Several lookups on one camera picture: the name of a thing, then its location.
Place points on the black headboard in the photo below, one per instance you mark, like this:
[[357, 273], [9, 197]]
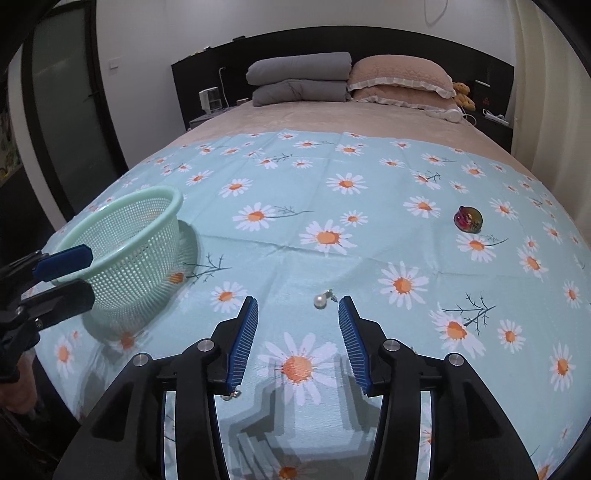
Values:
[[221, 55]]

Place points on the brown teddy bear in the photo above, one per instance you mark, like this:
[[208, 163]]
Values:
[[463, 97]]

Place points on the dark glass door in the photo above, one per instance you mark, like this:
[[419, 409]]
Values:
[[60, 115]]

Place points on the white small heater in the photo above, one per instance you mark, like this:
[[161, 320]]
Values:
[[210, 100]]

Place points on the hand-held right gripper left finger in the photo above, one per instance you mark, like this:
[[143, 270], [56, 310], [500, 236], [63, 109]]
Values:
[[242, 341]]

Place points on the silver earring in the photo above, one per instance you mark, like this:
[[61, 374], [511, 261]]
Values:
[[235, 393]]

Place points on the grey folded blanket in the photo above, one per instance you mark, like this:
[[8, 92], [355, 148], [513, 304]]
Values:
[[300, 67], [300, 93]]

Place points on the grey nightstand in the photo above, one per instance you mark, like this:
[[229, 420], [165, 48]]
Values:
[[203, 121]]

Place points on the pink ruffled pillow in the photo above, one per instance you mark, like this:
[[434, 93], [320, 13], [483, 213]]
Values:
[[397, 99], [399, 71]]

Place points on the blue daisy print cloth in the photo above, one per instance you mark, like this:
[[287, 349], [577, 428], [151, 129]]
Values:
[[392, 240]]

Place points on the iridescent brooch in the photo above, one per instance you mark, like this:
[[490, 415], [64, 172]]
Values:
[[468, 219]]

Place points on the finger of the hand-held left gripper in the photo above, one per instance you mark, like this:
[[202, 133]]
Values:
[[64, 262], [60, 302]]

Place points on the pearl earring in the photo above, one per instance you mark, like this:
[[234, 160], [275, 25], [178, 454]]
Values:
[[319, 302]]

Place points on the white light switch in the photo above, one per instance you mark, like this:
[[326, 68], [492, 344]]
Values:
[[113, 65]]

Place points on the white power strip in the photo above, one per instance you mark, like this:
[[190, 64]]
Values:
[[495, 117]]

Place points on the green plastic mesh basket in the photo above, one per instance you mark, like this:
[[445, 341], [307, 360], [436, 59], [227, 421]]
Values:
[[138, 258]]

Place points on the black nightstand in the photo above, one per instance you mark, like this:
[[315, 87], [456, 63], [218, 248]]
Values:
[[496, 136]]

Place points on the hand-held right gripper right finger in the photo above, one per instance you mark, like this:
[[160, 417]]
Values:
[[353, 346]]

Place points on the cream curtain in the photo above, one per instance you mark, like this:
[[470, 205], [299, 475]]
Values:
[[554, 92]]

